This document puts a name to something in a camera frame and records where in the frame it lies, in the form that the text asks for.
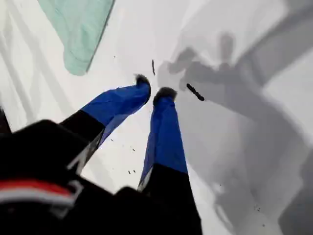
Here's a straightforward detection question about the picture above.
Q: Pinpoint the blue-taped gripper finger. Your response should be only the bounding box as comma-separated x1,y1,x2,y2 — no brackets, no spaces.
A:
58,74,152,175
137,87,203,235

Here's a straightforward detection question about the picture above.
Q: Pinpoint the pale green T-shirt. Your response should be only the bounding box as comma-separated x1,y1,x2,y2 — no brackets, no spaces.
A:
38,0,116,75

